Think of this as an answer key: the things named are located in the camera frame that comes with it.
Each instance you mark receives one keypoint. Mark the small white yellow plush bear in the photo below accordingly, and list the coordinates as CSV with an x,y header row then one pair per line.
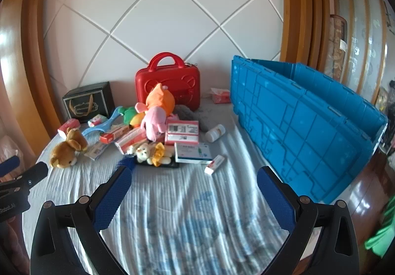
x,y
143,153

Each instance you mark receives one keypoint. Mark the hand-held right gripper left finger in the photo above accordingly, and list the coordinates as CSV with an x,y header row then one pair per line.
x,y
112,197

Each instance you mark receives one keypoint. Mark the white pill bottle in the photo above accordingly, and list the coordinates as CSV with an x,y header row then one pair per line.
x,y
215,133

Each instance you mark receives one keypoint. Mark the red hard carry case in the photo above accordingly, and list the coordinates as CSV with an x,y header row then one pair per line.
x,y
179,80

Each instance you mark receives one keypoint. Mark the small white pink box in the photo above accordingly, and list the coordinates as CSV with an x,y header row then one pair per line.
x,y
96,120

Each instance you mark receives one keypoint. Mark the pink plush toy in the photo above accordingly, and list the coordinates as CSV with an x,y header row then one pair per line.
x,y
154,122

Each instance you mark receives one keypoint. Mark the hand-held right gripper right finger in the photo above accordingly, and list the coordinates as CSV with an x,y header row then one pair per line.
x,y
276,197

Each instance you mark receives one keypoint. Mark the brown teddy bear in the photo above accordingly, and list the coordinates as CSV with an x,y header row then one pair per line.
x,y
66,153

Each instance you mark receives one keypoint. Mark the grey plush toy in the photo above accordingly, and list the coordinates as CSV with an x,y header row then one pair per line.
x,y
185,113

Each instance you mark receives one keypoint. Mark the frosted glass wardrobe door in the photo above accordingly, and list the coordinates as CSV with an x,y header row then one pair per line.
x,y
361,31

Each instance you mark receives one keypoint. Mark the green cloth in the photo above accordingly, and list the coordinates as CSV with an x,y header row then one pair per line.
x,y
379,241

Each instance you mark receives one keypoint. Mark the red toothpaste box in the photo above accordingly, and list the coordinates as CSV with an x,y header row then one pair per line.
x,y
114,134

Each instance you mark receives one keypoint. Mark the black oblong object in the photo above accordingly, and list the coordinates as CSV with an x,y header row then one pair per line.
x,y
171,165

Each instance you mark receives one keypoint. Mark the pink white long box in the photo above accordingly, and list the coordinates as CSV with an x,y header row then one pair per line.
x,y
129,140

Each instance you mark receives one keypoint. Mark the pink box with barcode label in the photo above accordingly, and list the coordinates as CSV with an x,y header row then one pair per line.
x,y
182,133

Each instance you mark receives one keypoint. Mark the black gift box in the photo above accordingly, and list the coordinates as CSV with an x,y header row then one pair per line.
x,y
89,102

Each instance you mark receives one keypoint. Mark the pink tissue pack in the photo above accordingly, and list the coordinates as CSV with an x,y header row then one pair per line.
x,y
220,97

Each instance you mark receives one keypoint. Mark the orange plush toy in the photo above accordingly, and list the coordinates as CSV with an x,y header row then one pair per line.
x,y
160,99

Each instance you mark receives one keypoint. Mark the padded headboard with wooden frame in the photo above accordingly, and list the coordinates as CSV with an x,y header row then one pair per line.
x,y
154,0

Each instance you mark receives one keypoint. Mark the small pink pack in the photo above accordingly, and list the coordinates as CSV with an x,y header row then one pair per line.
x,y
69,126

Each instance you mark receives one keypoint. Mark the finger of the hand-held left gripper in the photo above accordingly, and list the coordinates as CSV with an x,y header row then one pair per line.
x,y
34,174
9,165

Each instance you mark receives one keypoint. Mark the brown patterned rolled mat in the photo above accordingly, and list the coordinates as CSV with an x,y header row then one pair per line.
x,y
336,46

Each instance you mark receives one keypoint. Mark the blue plastic crate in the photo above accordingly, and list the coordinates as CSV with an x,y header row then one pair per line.
x,y
293,126

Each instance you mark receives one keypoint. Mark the blue green medicine box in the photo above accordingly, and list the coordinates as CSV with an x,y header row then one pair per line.
x,y
193,153

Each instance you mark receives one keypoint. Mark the green yellow plush toy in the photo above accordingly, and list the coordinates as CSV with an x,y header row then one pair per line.
x,y
131,114

